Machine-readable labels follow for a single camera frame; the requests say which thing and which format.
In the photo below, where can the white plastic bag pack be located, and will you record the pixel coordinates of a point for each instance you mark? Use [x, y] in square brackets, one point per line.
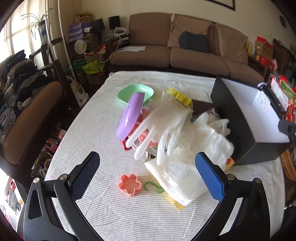
[181, 181]

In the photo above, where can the yellow snack packet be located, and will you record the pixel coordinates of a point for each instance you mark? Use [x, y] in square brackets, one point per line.
[180, 97]

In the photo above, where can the black remote control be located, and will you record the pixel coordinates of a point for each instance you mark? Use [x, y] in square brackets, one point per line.
[275, 103]

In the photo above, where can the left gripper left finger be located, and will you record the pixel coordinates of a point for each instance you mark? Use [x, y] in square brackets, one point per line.
[41, 221]

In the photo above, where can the pink flower cookie cutter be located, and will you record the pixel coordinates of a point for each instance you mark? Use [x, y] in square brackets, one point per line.
[130, 185]

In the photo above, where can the papers on sofa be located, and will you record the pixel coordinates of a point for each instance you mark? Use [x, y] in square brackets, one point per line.
[132, 49]

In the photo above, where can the brown armchair with clothes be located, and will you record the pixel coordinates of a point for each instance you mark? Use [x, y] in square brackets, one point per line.
[28, 96]

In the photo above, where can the green carabiner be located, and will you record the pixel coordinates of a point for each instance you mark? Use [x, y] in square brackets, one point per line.
[151, 186]

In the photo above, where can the white rubber glove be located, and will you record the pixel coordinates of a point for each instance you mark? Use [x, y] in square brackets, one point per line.
[164, 125]

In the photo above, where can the wicker basket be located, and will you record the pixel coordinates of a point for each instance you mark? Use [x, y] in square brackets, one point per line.
[288, 165]

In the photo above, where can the white coat stand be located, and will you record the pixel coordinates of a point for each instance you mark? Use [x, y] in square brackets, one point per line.
[64, 42]

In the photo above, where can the black box white interior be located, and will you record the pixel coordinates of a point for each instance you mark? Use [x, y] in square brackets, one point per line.
[253, 122]

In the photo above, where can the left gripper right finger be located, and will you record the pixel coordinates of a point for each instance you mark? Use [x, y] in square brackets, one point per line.
[242, 212]

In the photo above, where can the dark blue lumbar cushion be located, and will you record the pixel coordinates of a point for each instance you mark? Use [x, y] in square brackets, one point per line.
[194, 42]

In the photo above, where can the red snack bag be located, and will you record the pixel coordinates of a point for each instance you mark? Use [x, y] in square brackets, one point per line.
[284, 97]

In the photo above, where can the purple plastic lid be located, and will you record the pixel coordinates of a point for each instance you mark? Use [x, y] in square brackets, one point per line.
[130, 115]

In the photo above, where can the brown three-seat sofa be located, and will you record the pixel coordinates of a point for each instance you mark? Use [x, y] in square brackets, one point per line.
[160, 33]

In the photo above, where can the green plastic dish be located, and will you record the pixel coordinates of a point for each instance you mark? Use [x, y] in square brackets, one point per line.
[125, 94]

